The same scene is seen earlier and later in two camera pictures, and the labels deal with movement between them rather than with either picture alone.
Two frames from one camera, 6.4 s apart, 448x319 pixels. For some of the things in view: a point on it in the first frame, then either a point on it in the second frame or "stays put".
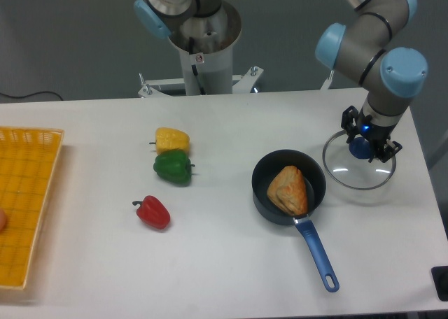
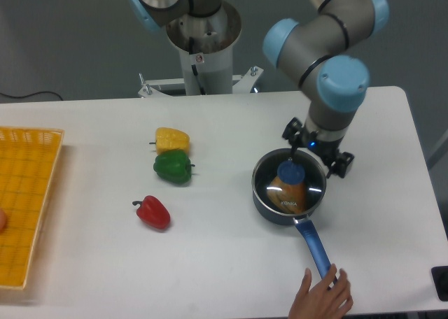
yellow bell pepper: x=168 y=138 stays put
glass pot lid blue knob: x=360 y=147 to x=288 y=187
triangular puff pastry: x=288 y=190 stays put
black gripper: x=377 y=136 to x=325 y=150
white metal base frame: x=243 y=83 stays put
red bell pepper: x=153 y=212 stays put
